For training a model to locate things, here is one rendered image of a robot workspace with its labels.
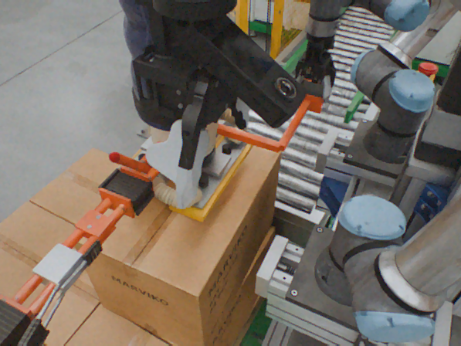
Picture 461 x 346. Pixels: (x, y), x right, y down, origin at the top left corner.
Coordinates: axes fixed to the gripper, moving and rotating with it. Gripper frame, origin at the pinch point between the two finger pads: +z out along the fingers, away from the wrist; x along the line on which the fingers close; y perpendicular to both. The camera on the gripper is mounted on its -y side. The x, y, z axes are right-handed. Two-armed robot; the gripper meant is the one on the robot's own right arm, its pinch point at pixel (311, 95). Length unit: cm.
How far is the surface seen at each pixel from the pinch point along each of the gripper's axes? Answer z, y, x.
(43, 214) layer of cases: 64, 38, -95
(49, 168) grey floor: 118, -19, -168
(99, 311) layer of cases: 64, 62, -46
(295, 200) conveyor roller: 64, -16, -2
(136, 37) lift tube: -29, 40, -28
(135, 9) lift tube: -35, 40, -27
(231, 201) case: 23.9, 28.4, -12.3
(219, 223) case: 23.9, 37.4, -11.6
